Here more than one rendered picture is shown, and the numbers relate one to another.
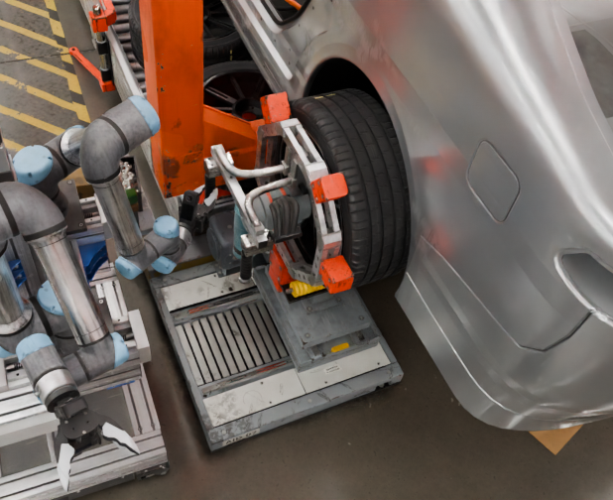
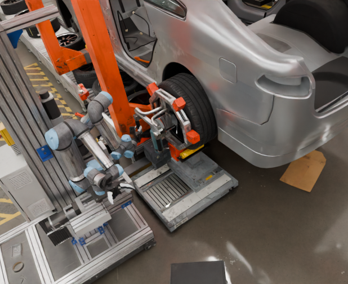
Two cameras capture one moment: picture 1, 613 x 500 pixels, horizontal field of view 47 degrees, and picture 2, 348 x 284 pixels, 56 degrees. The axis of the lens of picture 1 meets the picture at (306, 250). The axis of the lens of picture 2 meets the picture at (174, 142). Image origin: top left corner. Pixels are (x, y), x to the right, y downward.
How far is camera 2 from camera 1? 0.71 m
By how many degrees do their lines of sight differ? 11
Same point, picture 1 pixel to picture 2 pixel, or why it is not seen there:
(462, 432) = (269, 195)
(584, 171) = (251, 49)
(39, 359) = (92, 172)
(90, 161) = (92, 115)
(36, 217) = (79, 127)
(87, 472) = (124, 247)
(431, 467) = (261, 212)
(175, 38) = (110, 75)
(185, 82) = (118, 92)
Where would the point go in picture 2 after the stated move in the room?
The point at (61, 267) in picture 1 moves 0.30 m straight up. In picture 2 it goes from (91, 142) to (75, 103)
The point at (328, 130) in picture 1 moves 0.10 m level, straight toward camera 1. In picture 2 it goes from (172, 86) to (173, 92)
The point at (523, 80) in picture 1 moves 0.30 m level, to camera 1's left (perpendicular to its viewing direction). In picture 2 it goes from (223, 32) to (177, 40)
